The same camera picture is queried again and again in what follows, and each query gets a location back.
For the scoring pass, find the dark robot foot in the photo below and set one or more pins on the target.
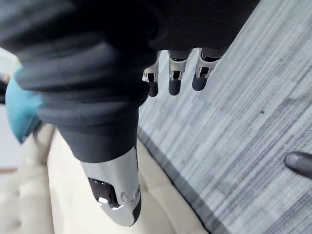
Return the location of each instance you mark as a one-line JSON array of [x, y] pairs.
[[299, 162]]

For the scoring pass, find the teal cushion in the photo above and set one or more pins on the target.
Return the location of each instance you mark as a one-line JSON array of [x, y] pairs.
[[20, 114]]

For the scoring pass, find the cream leather sofa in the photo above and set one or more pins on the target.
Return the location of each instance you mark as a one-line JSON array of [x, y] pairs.
[[61, 190]]

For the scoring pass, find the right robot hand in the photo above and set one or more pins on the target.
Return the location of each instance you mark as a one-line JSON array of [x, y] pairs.
[[83, 73]]

